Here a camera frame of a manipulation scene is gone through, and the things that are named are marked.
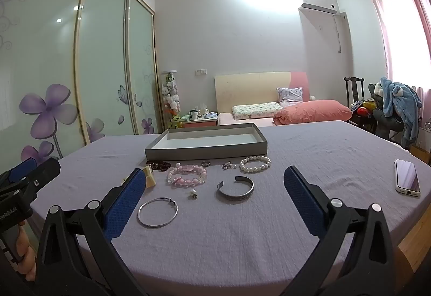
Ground person's left hand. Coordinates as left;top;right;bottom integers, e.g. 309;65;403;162
15;223;36;282

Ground dark bead bracelet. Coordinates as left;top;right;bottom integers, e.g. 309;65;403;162
146;160;171;171

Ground beige and pink headboard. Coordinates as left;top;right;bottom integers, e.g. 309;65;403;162
214;72;308;115

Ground beige wrist band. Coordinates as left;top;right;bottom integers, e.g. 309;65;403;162
123;166;156;188

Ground paper bags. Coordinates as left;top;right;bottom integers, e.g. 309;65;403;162
409;124;431;165

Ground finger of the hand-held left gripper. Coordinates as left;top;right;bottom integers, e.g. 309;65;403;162
6;157;38;183
18;158;62;198

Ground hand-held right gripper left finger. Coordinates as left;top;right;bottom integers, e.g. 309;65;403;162
35;167;149;296

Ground dark grey coat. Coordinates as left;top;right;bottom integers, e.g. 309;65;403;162
369;84;408;142

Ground dark wooden chair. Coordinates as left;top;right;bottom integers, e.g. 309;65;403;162
343;77;378;133

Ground thin silver bangle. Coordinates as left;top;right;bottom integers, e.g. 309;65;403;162
137;197;179;228

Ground folded pink quilt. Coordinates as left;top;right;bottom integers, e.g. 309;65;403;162
272;99;352;126

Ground colourful toys on chair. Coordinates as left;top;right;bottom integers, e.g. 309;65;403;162
350;99;378;118

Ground air conditioner pipe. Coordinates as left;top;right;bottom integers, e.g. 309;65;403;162
332;13;347;54

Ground flower print sliding wardrobe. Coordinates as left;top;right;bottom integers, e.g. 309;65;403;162
0;0;165;168

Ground clear tube of plush toys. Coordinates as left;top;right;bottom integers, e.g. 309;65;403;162
161;70;182;130

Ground pink and beige nightstand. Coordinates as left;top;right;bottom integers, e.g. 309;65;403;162
180;112;219;129

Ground blue fleece garment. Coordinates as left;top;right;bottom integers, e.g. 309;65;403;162
379;77;423;148

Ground white pearl bracelet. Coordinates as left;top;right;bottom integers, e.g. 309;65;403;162
239;155;272;173

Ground pink bead bracelet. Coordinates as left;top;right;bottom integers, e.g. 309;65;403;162
166;164;207;187

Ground white patterned pillow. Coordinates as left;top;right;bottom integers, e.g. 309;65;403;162
231;101;284;120

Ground smartphone with white case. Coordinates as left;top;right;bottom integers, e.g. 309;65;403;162
394;159;421;197

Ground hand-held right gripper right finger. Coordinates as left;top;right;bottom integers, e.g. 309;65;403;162
283;166;405;296

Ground grey cardboard tray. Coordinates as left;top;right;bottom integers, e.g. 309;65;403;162
145;123;268;162

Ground white air conditioner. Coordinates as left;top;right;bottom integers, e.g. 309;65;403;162
301;0;337;13

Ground lavender pillow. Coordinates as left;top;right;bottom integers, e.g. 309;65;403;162
277;87;304;104

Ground bed with pink sheet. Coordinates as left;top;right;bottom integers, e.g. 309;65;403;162
217;112;280;126

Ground purple table cloth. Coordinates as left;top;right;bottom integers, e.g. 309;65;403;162
20;121;431;288

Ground pink curtain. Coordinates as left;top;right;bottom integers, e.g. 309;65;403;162
365;0;431;98

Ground silver cuff bangle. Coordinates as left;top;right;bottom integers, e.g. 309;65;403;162
216;176;254;199

